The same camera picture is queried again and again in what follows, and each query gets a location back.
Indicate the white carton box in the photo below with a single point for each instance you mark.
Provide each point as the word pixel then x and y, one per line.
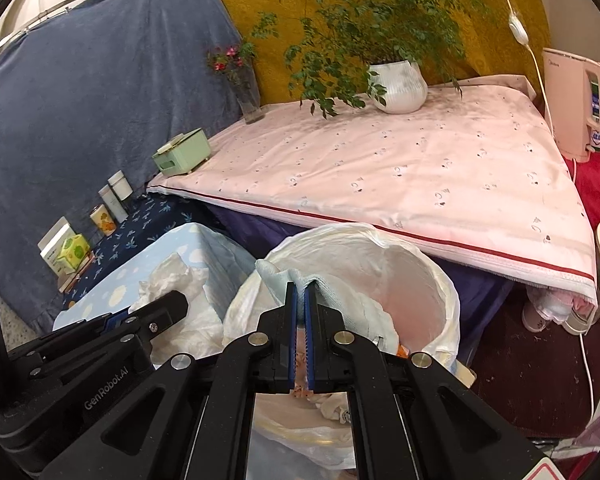
pixel 52 242

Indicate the pink plastic bag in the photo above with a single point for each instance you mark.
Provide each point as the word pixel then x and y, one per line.
pixel 597 430

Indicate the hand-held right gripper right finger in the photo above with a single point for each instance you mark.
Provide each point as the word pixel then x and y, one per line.
pixel 309 340

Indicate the navy patterned cloth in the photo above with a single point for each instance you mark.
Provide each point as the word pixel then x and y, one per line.
pixel 140 225

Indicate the grey-blue hanging cloth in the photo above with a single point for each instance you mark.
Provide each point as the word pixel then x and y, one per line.
pixel 80 110

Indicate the mustard yellow cloth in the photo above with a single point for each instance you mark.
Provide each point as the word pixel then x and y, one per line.
pixel 260 20

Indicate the orange wrapper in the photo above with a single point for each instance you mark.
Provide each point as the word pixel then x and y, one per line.
pixel 403 350

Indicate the pink and white appliance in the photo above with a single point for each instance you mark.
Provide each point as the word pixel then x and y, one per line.
pixel 565 100

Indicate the small red wooden stand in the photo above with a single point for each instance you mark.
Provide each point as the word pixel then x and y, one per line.
pixel 77 275

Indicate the tall white bottle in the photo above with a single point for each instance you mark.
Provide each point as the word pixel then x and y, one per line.
pixel 112 205

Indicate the glass vase with red flowers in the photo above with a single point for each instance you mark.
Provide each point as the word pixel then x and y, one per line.
pixel 250 107

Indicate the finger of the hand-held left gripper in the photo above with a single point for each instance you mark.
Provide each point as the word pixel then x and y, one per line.
pixel 117 318

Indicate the bin with white bag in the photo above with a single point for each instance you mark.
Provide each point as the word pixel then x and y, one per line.
pixel 410 280

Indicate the orange printed cup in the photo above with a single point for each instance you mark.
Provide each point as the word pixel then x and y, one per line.
pixel 102 220

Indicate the pink bed sheet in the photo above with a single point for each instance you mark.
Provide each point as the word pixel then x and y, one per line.
pixel 380 170

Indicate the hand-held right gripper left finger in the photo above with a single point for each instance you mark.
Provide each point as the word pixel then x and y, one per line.
pixel 291 340

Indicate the dark red rug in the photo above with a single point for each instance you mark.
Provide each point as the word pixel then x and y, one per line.
pixel 530 385

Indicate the light blue towel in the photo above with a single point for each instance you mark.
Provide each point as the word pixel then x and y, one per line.
pixel 330 285

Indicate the mint green box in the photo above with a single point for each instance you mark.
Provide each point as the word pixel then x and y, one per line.
pixel 180 157

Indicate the white tissue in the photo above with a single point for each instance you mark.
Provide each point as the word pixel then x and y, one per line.
pixel 180 275

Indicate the pink and white shoe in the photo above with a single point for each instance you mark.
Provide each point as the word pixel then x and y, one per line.
pixel 537 317

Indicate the short white jar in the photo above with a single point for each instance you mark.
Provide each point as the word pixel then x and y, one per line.
pixel 120 185

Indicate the green plant in white pot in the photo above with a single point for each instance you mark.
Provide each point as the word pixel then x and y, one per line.
pixel 397 92

